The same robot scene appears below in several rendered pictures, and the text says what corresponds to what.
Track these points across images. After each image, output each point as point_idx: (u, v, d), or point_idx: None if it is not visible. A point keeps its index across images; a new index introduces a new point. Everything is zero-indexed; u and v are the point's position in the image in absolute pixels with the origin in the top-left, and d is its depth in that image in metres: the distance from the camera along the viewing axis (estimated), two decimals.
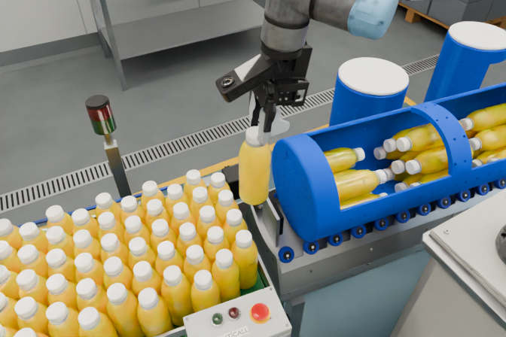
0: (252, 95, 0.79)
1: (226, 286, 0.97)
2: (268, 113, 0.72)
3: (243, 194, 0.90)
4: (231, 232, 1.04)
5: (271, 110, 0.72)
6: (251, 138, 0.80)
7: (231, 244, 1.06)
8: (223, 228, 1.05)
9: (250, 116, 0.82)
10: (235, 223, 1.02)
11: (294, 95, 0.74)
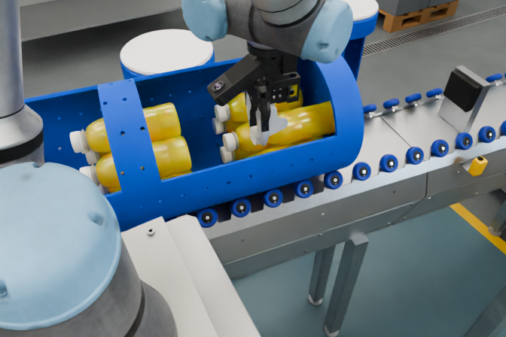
0: (247, 96, 0.79)
1: None
2: (263, 112, 0.72)
3: (327, 134, 0.87)
4: None
5: (266, 109, 0.72)
6: (256, 145, 0.82)
7: None
8: None
9: (248, 116, 0.82)
10: None
11: (287, 91, 0.74)
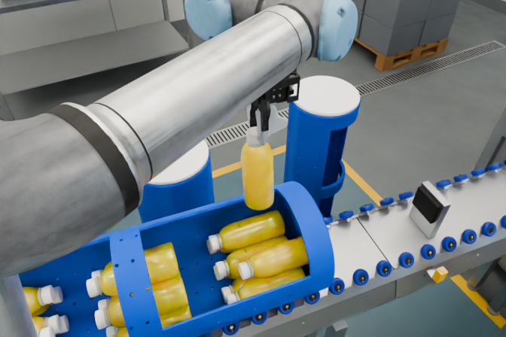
0: None
1: None
2: (263, 111, 0.72)
3: None
4: (252, 156, 0.81)
5: (265, 109, 0.72)
6: (243, 279, 0.96)
7: (252, 173, 0.83)
8: (242, 152, 0.83)
9: (248, 116, 0.82)
10: (257, 141, 0.80)
11: (287, 90, 0.74)
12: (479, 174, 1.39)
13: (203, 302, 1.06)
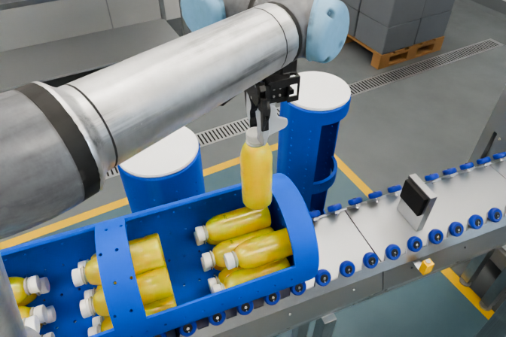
0: (247, 96, 0.79)
1: None
2: (263, 111, 0.72)
3: None
4: (252, 156, 0.81)
5: (265, 109, 0.72)
6: (229, 269, 0.97)
7: (251, 173, 0.84)
8: (242, 152, 0.83)
9: (248, 116, 0.82)
10: (257, 141, 0.80)
11: (287, 90, 0.74)
12: (467, 168, 1.40)
13: (190, 293, 1.07)
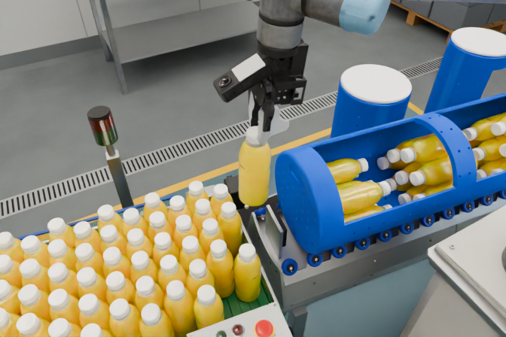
0: (251, 95, 0.79)
1: (255, 171, 0.84)
2: (266, 111, 0.72)
3: None
4: None
5: (269, 109, 0.72)
6: None
7: None
8: None
9: (249, 116, 0.82)
10: (502, 133, 1.22)
11: (292, 93, 0.74)
12: None
13: None
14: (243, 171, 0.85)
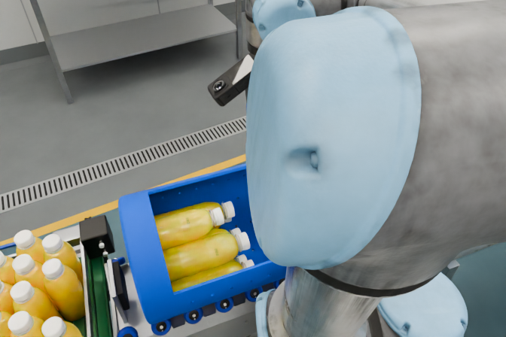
0: None
1: (190, 235, 0.87)
2: None
3: None
4: None
5: None
6: None
7: None
8: None
9: None
10: None
11: None
12: None
13: None
14: (183, 224, 0.86)
